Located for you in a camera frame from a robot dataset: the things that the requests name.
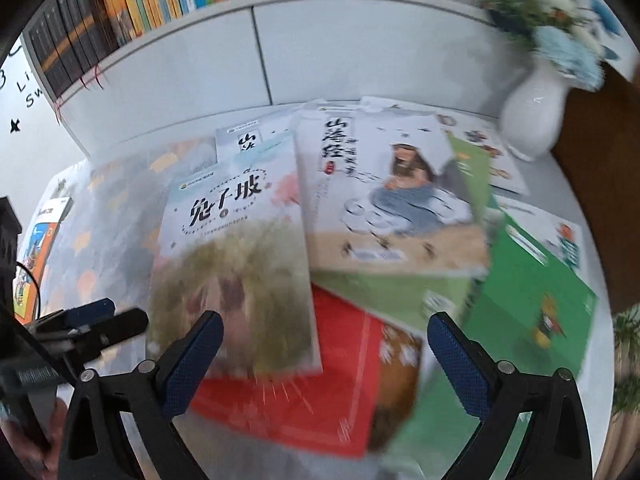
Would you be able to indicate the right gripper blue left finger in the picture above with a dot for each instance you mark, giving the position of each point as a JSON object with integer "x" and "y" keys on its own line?
{"x": 185, "y": 363}

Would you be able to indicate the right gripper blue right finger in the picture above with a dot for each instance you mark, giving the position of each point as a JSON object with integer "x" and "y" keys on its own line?
{"x": 465, "y": 366}

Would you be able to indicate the green cricket fable book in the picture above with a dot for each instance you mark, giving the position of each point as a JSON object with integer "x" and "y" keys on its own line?
{"x": 531, "y": 309}

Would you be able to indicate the light green picture book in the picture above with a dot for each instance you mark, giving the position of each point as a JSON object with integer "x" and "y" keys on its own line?
{"x": 408, "y": 300}

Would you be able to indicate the red donkey cover book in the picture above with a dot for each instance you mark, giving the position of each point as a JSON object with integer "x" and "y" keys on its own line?
{"x": 358, "y": 402}

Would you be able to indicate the rabbit hill book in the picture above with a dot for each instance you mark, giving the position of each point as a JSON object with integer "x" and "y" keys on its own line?
{"x": 232, "y": 240}

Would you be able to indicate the mermaid cover classic book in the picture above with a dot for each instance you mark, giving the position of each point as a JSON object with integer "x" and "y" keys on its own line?
{"x": 383, "y": 194}

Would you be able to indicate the cartoon Confucius comic book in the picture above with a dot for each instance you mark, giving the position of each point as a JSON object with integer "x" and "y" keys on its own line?
{"x": 560, "y": 236}

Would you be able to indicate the person's left hand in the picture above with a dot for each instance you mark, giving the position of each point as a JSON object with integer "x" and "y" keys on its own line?
{"x": 27, "y": 451}

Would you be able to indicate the orange blue book at edge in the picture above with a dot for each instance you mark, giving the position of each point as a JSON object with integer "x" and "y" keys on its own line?
{"x": 40, "y": 239}

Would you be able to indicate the patterned fan tablecloth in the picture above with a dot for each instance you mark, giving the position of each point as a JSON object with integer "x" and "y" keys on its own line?
{"x": 107, "y": 241}

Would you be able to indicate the green potted plant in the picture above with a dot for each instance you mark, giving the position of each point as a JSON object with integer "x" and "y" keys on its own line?
{"x": 626, "y": 361}

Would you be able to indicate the white ceramic vase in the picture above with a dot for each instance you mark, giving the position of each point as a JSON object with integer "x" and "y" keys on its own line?
{"x": 532, "y": 116}

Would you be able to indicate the brown wooden chair back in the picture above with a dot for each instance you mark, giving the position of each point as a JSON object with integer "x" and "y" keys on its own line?
{"x": 598, "y": 151}

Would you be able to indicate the white bookshelf cabinet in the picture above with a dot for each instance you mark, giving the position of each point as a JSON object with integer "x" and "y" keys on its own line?
{"x": 239, "y": 55}

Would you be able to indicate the black hardcover book set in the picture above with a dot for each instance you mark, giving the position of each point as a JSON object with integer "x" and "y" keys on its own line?
{"x": 69, "y": 38}

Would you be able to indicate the blue white flower bouquet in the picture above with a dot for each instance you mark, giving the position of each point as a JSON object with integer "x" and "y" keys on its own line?
{"x": 555, "y": 31}

